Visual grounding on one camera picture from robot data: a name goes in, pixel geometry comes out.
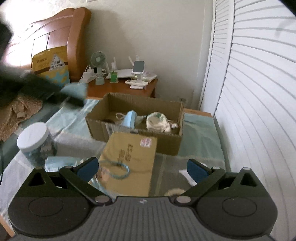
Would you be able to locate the cream fluffy scrunchie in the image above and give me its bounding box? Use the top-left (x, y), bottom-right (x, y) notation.
top-left (164, 188), bottom-right (185, 197)

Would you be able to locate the white wifi router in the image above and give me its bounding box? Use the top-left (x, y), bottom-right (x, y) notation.
top-left (115, 56), bottom-right (157, 83)

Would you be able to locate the light blue towel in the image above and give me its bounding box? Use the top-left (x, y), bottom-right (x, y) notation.
top-left (46, 99), bottom-right (225, 167)

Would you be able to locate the white remote control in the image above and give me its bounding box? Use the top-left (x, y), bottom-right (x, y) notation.
top-left (125, 79), bottom-right (149, 89)

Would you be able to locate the white sachet with tassel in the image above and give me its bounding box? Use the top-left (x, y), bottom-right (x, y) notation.
top-left (146, 112), bottom-right (179, 133)

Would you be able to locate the open cardboard box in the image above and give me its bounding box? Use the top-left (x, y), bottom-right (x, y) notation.
top-left (85, 93), bottom-right (184, 156)

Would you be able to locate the green small bottle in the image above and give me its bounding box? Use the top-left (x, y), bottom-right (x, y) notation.
top-left (110, 71), bottom-right (118, 83)

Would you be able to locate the small screen on stand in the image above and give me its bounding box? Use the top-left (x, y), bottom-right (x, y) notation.
top-left (132, 60), bottom-right (145, 81)

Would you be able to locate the closed tan cardboard box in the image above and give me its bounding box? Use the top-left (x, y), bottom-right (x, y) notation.
top-left (99, 132), bottom-right (157, 196)

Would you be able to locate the brown floral cloth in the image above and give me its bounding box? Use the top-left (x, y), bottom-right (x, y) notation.
top-left (1, 94), bottom-right (43, 142)

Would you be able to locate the silver blue sachet pouch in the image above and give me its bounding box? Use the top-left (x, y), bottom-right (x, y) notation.
top-left (88, 160), bottom-right (130, 200)

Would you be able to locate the green desk fan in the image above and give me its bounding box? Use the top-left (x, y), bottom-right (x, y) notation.
top-left (90, 51), bottom-right (106, 85)

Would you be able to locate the wooden headboard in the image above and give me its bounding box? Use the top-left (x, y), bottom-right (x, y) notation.
top-left (1, 7), bottom-right (91, 82)

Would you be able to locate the blue face mask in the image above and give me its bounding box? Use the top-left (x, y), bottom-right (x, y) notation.
top-left (115, 110), bottom-right (137, 128)
top-left (45, 156), bottom-right (83, 172)

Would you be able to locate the jar with white lid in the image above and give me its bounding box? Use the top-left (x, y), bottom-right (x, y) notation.
top-left (16, 122), bottom-right (57, 167)

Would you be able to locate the white power strip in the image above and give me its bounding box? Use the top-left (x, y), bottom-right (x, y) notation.
top-left (79, 65), bottom-right (96, 84)

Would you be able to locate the wooden nightstand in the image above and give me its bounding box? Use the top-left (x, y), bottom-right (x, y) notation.
top-left (87, 78), bottom-right (158, 99)

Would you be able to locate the yellow snack bag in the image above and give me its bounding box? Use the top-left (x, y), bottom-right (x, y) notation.
top-left (32, 46), bottom-right (70, 87)

